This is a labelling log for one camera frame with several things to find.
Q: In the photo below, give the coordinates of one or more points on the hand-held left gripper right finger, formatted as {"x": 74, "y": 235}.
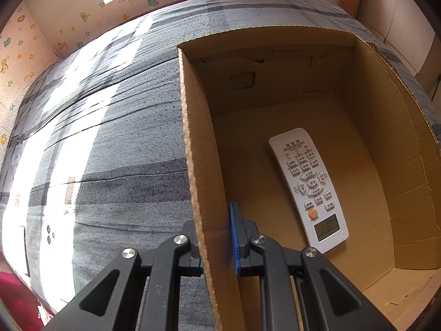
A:
{"x": 234, "y": 238}

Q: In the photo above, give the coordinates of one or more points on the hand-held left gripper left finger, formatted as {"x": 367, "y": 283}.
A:
{"x": 187, "y": 248}

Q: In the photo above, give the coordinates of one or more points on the cardboard box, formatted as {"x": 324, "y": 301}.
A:
{"x": 248, "y": 165}

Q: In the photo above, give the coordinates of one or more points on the white remote control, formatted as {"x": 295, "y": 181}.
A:
{"x": 310, "y": 179}

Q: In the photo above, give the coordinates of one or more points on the grey plaid bedsheet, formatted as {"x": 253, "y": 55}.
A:
{"x": 120, "y": 144}

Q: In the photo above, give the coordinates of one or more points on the red patterned cloth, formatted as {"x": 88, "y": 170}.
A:
{"x": 17, "y": 300}

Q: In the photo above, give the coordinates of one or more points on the beige cabinet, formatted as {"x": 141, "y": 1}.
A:
{"x": 396, "y": 7}

